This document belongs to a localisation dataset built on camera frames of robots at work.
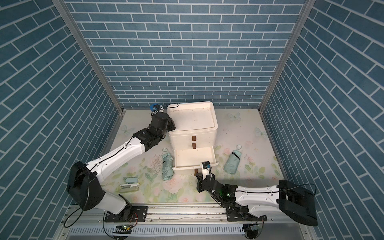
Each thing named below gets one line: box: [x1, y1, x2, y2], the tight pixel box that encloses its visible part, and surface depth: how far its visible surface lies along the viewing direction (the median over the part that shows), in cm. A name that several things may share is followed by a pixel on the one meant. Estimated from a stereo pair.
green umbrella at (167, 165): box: [162, 147, 174, 181], surface depth 86 cm
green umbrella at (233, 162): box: [223, 144, 242, 175], surface depth 93 cm
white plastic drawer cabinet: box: [167, 101, 218, 151], surface depth 85 cm
